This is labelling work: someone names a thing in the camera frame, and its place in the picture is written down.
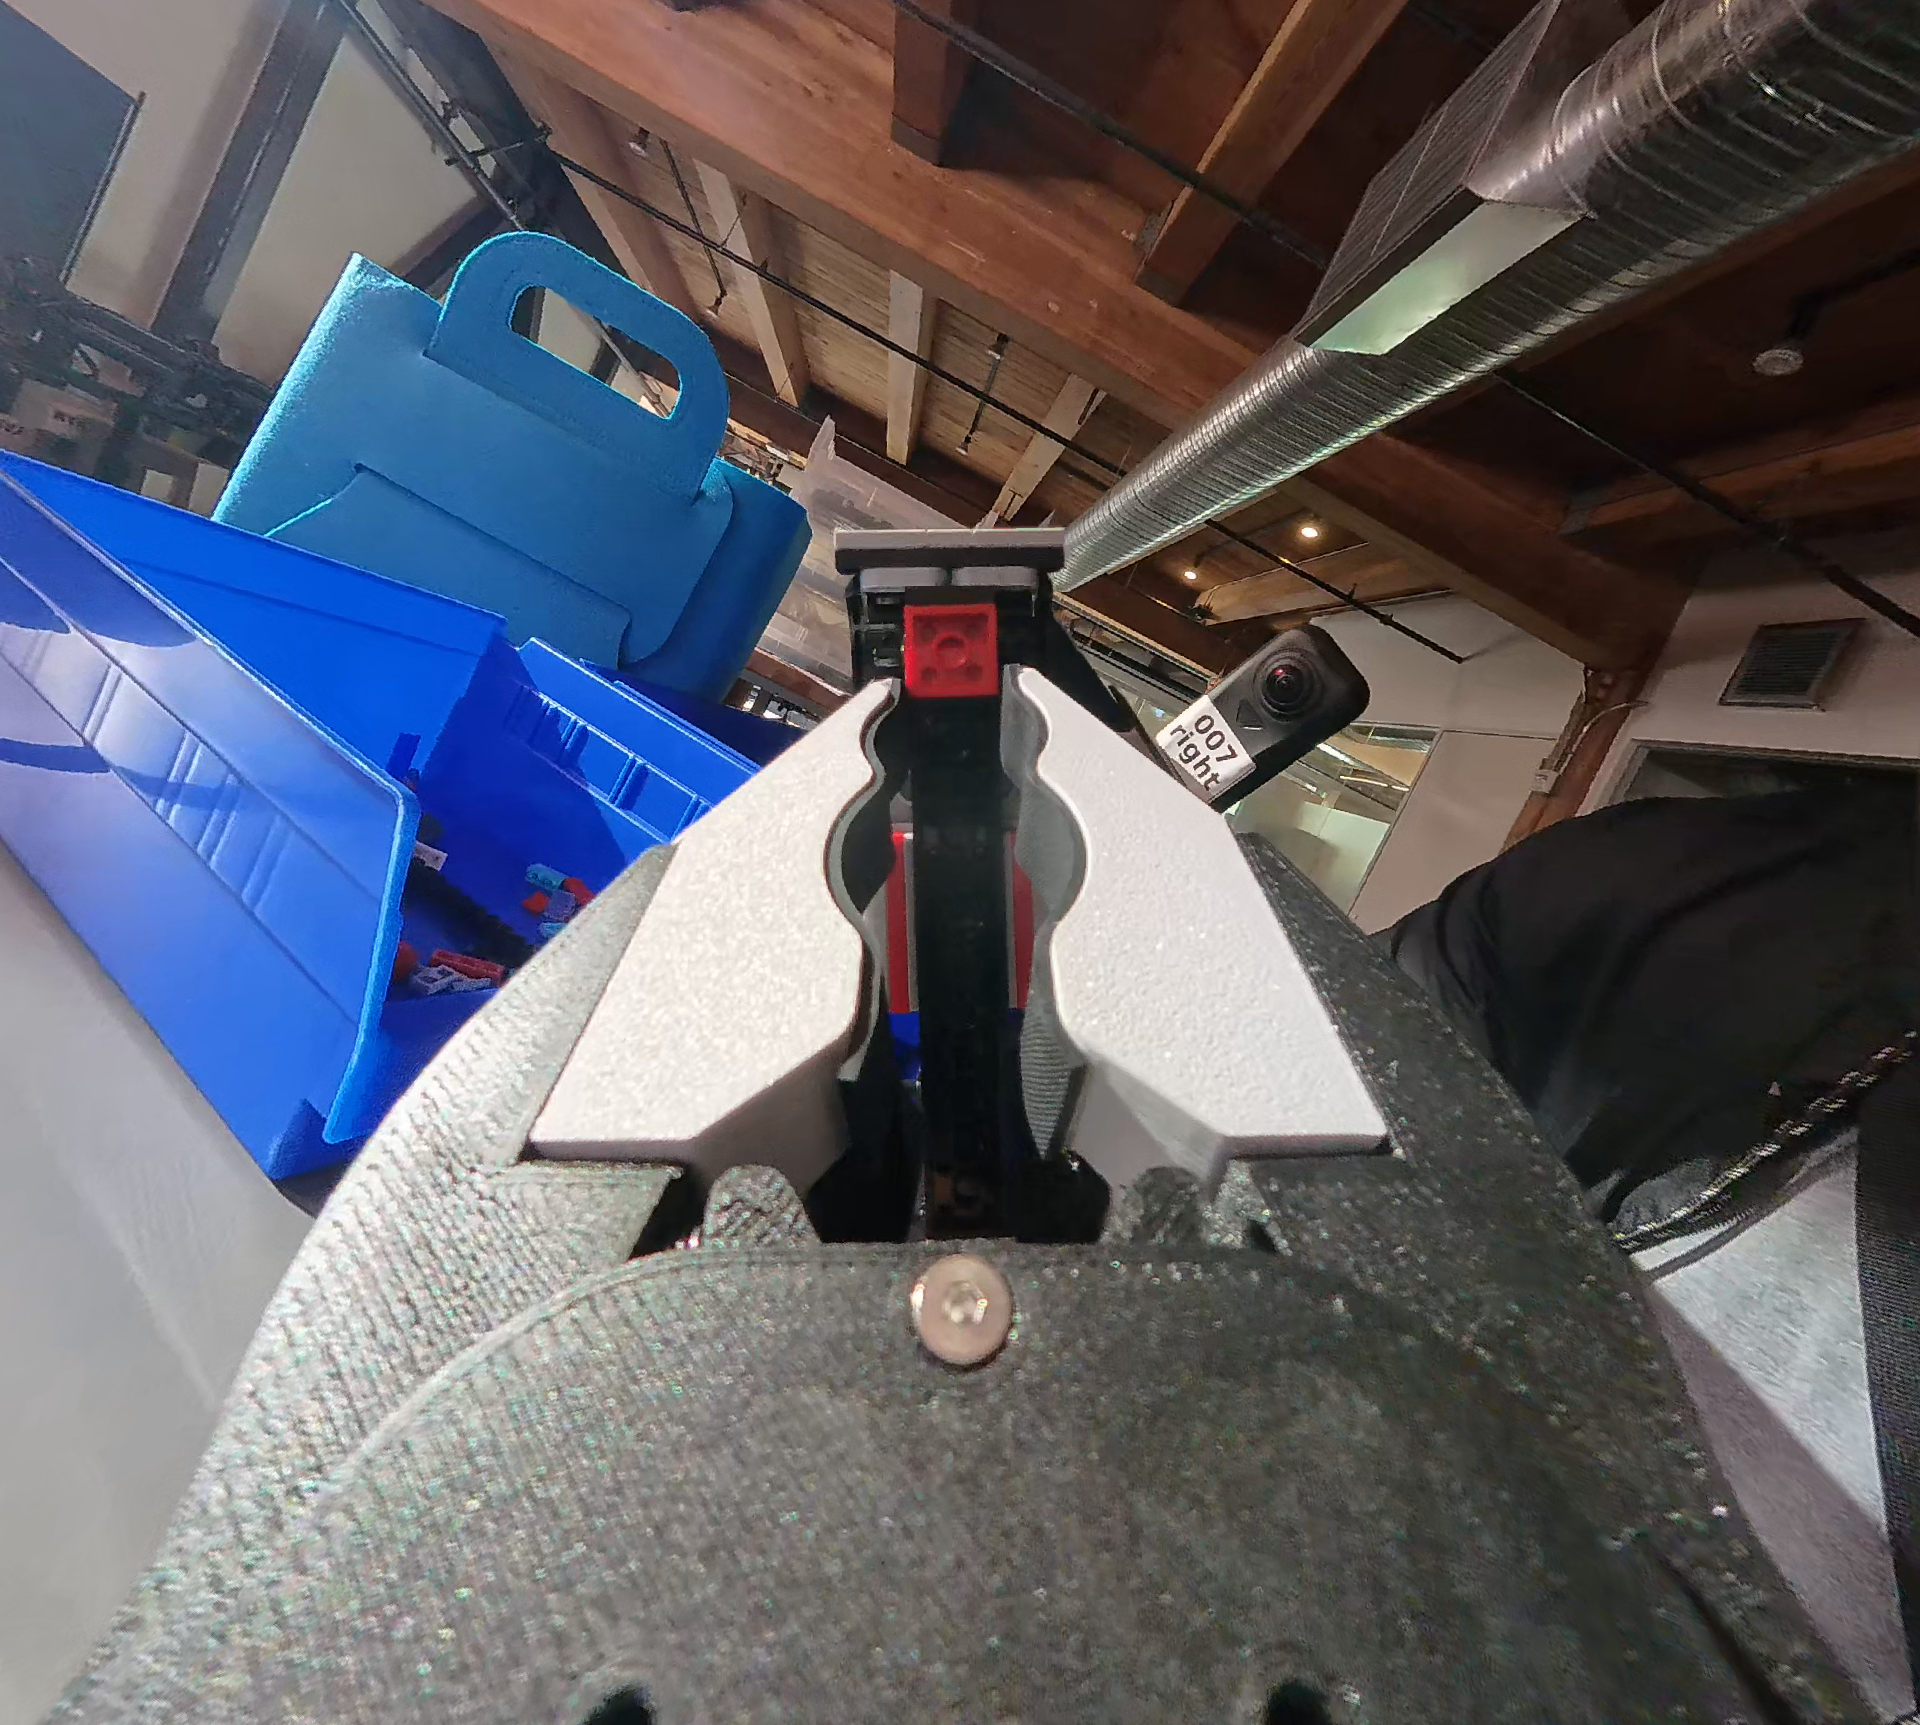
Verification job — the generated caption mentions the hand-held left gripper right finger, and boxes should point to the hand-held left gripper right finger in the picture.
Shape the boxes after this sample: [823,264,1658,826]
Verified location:
[1016,669,1389,1178]

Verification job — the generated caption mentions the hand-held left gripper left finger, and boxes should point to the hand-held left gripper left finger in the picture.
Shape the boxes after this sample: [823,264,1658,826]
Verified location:
[531,680,904,1165]

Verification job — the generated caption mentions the toy brick vehicle model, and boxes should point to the toy brick vehicle model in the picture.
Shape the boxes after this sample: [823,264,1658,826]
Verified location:
[833,523,1071,1232]

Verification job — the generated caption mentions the person's right forearm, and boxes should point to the person's right forearm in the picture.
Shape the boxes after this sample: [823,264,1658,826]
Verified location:
[1375,785,1920,1221]

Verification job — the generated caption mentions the pile of loose toy bricks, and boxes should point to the pile of loose toy bricks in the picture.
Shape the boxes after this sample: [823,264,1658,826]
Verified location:
[387,837,598,1001]

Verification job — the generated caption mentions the clear plastic drawer organizer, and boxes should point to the clear plastic drawer organizer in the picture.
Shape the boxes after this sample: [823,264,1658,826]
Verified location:
[761,418,861,712]

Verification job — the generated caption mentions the blue felt bag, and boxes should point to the blue felt bag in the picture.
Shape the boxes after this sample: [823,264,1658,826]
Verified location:
[213,231,812,712]

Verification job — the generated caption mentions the blue plastic storage bin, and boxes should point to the blue plastic storage bin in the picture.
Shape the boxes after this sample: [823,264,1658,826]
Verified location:
[0,448,769,1182]

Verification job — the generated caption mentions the white wall vent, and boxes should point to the white wall vent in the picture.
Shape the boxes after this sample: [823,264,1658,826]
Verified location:
[1719,618,1865,712]

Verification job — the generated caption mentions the silver ventilation duct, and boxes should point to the silver ventilation duct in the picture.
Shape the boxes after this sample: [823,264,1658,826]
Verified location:
[1057,0,1920,605]

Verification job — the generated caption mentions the black speckled strap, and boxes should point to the black speckled strap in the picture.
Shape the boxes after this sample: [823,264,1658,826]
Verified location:
[1608,1031,1920,1254]

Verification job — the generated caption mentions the black wall screen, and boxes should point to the black wall screen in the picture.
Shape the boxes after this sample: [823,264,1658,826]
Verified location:
[0,0,150,288]

